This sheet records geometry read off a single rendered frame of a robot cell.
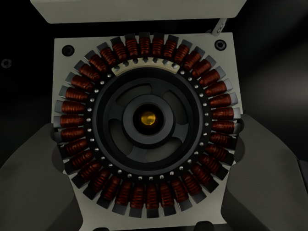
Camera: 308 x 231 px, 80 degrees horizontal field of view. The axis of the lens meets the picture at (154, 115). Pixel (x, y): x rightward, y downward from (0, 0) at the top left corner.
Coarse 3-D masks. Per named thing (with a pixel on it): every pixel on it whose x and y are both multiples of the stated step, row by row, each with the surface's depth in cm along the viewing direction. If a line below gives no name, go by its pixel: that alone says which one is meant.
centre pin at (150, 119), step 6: (144, 108) 12; (150, 108) 12; (138, 114) 12; (144, 114) 12; (150, 114) 12; (156, 114) 12; (138, 120) 12; (144, 120) 12; (150, 120) 12; (156, 120) 12; (162, 120) 12; (138, 126) 12; (144, 126) 12; (150, 126) 12; (156, 126) 12; (144, 132) 12; (150, 132) 12
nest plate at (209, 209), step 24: (72, 48) 15; (192, 48) 15; (216, 48) 15; (72, 72) 15; (168, 96) 15; (240, 96) 15; (120, 144) 14; (168, 144) 14; (216, 192) 14; (96, 216) 13; (120, 216) 13; (144, 216) 13; (168, 216) 13; (192, 216) 13; (216, 216) 13
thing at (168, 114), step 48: (96, 48) 12; (144, 48) 11; (96, 96) 11; (144, 96) 12; (192, 96) 12; (96, 144) 11; (144, 144) 11; (192, 144) 11; (96, 192) 10; (144, 192) 10; (192, 192) 10
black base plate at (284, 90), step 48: (0, 0) 17; (288, 0) 18; (0, 48) 16; (48, 48) 16; (240, 48) 17; (288, 48) 17; (0, 96) 16; (48, 96) 16; (288, 96) 16; (0, 144) 15; (288, 144) 15
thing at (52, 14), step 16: (32, 0) 5; (48, 0) 5; (64, 0) 5; (80, 0) 5; (96, 0) 5; (112, 0) 5; (128, 0) 5; (144, 0) 5; (160, 0) 5; (176, 0) 5; (192, 0) 5; (208, 0) 5; (224, 0) 5; (240, 0) 5; (48, 16) 5; (64, 16) 6; (80, 16) 6; (96, 16) 6; (112, 16) 6; (128, 16) 6; (144, 16) 6; (160, 16) 6; (176, 16) 6; (192, 16) 6; (208, 16) 6; (224, 16) 6
